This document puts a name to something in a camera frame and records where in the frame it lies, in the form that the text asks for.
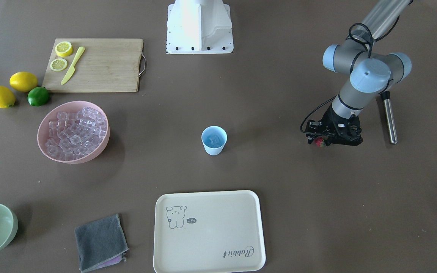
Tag yellow plastic knife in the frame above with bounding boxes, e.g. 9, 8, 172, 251
60, 46, 85, 85

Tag yellow lemon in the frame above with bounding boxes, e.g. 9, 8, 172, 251
0, 85, 16, 108
10, 71, 38, 92

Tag green lime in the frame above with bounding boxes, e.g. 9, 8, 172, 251
27, 87, 50, 107

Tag red strawberry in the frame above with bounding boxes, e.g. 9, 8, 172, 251
314, 137, 326, 147

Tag steel muddler rod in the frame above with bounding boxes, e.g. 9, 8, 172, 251
381, 91, 398, 145

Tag pink bowl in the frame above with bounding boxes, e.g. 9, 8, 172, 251
38, 101, 110, 164

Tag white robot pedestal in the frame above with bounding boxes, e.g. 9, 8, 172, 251
165, 0, 234, 54

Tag blue plastic cup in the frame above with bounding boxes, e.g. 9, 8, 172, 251
201, 126, 228, 156

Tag grey folded cloth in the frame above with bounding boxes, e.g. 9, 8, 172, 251
74, 214, 129, 273

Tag lemon slice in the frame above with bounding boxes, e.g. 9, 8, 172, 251
49, 58, 68, 72
54, 41, 73, 57

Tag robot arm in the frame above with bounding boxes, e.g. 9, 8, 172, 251
318, 0, 412, 146

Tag cream bunny tray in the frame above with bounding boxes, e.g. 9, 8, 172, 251
153, 190, 266, 273

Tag wooden cutting board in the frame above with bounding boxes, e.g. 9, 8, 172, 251
41, 38, 145, 93

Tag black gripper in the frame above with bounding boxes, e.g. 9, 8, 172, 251
323, 106, 363, 146

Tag pile of ice cubes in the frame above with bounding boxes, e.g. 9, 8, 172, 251
44, 107, 108, 161

